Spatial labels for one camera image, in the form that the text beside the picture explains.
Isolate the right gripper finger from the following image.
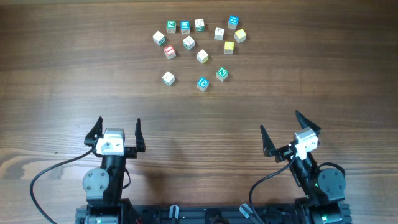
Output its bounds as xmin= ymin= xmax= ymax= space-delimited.
xmin=260 ymin=125 xmax=276 ymax=157
xmin=295 ymin=110 xmax=322 ymax=134

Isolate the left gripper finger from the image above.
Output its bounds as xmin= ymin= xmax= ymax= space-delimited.
xmin=85 ymin=116 xmax=103 ymax=140
xmin=135 ymin=118 xmax=146 ymax=149

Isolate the blue D block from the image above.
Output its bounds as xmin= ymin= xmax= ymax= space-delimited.
xmin=197 ymin=77 xmax=210 ymax=91

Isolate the green n block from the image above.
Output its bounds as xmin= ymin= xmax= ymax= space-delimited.
xmin=216 ymin=67 xmax=229 ymax=82
xmin=166 ymin=20 xmax=177 ymax=34

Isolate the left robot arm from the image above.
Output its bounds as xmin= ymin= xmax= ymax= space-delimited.
xmin=75 ymin=118 xmax=146 ymax=224

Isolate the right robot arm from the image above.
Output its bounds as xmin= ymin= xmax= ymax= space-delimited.
xmin=249 ymin=111 xmax=352 ymax=223

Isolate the red I block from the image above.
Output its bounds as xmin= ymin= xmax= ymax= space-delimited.
xmin=164 ymin=45 xmax=177 ymax=59

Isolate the white block yellow side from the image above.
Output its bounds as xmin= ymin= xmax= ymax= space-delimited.
xmin=197 ymin=49 xmax=209 ymax=64

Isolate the white block teal side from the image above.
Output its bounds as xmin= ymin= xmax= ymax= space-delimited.
xmin=152 ymin=31 xmax=165 ymax=46

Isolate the yellow top block near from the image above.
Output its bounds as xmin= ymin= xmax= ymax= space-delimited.
xmin=224 ymin=41 xmax=234 ymax=54

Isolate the yellow top block far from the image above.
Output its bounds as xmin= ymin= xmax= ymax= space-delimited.
xmin=234 ymin=29 xmax=247 ymax=43

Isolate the white block centre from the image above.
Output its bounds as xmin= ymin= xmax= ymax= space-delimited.
xmin=183 ymin=36 xmax=195 ymax=50

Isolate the white picture block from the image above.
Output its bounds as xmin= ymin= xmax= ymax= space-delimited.
xmin=214 ymin=27 xmax=224 ymax=40

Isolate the blue top block right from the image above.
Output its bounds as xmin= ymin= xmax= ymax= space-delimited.
xmin=228 ymin=16 xmax=239 ymax=30

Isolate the blue top block left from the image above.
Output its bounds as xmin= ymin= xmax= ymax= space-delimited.
xmin=180 ymin=21 xmax=190 ymax=34

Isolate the white block green side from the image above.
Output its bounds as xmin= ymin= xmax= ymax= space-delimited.
xmin=195 ymin=19 xmax=205 ymax=32

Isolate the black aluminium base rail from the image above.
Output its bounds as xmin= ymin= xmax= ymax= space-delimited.
xmin=75 ymin=203 xmax=352 ymax=224

